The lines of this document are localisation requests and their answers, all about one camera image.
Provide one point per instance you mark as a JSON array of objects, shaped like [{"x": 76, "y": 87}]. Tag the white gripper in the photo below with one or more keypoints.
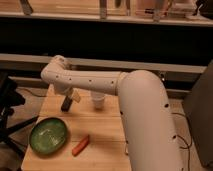
[{"x": 67, "y": 91}]

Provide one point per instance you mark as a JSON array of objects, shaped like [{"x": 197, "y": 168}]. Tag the black eraser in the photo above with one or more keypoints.
[{"x": 66, "y": 104}]

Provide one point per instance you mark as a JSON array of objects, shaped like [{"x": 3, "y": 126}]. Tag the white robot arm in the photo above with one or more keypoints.
[{"x": 144, "y": 108}]

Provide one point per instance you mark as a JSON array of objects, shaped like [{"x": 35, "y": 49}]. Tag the orange carrot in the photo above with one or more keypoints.
[{"x": 81, "y": 145}]

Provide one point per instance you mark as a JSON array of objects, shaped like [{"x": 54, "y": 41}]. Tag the green bowl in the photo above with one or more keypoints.
[{"x": 48, "y": 136}]

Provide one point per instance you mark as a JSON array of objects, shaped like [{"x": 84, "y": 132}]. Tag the black tripod stand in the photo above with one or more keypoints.
[{"x": 9, "y": 97}]

